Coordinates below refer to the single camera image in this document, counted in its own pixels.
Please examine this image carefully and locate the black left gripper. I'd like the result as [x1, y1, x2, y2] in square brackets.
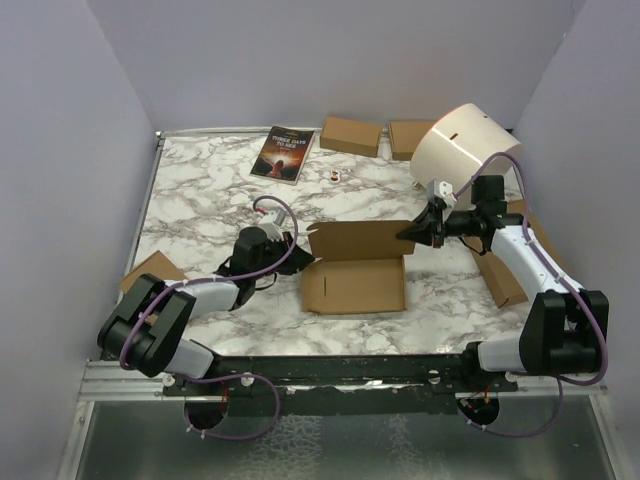
[252, 231, 316, 281]

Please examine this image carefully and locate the cardboard box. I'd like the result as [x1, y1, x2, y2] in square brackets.
[119, 250, 186, 294]
[320, 117, 382, 158]
[300, 220, 415, 315]
[388, 121, 435, 161]
[465, 226, 561, 308]

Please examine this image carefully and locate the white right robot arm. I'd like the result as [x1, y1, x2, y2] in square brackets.
[396, 175, 609, 391]

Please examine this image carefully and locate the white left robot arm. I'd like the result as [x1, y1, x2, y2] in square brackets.
[97, 227, 315, 395]

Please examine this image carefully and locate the white cylindrical drum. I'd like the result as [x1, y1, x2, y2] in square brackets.
[409, 103, 523, 215]

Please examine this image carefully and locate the Three Days To See book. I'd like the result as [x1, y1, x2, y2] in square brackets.
[250, 126, 314, 185]

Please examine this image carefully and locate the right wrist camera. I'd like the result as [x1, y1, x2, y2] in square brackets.
[426, 179, 457, 208]

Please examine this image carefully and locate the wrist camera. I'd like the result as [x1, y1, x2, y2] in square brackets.
[257, 208, 288, 241]
[426, 179, 457, 208]

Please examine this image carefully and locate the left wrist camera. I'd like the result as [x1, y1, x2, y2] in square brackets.
[257, 208, 288, 241]

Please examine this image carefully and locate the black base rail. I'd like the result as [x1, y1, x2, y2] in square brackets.
[163, 354, 517, 416]

